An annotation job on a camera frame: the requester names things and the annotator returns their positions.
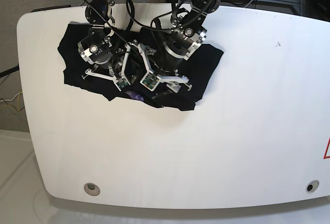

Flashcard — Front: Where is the round table grommet right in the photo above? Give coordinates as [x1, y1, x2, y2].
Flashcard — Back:
[306, 180, 320, 193]

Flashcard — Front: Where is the red triangle warning sticker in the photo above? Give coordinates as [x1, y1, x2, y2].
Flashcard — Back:
[323, 139, 330, 159]

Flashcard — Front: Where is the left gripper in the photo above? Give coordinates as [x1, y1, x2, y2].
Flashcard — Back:
[131, 41, 192, 92]

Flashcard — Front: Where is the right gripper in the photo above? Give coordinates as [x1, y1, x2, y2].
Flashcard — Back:
[81, 42, 134, 82]

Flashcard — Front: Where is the round table grommet left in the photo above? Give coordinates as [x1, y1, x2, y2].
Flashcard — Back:
[84, 183, 101, 196]

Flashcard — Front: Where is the round table grommet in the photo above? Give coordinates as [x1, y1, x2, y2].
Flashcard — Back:
[306, 180, 320, 193]
[84, 183, 101, 196]

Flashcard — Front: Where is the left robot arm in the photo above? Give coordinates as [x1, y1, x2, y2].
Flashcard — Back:
[133, 0, 220, 92]

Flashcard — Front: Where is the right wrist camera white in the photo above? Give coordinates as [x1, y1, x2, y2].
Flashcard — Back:
[114, 77, 131, 91]

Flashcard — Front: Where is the yellow floor cable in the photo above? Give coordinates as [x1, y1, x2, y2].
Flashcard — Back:
[0, 92, 24, 112]

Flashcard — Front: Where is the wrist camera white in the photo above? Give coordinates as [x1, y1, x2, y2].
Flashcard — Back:
[114, 77, 131, 91]
[140, 72, 160, 91]

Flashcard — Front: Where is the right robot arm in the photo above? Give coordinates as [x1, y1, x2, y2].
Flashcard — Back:
[78, 0, 131, 89]

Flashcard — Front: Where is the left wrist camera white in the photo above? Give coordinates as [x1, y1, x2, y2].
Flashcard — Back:
[140, 72, 160, 91]

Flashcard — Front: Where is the black T-shirt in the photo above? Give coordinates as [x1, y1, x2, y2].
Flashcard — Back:
[58, 24, 223, 111]

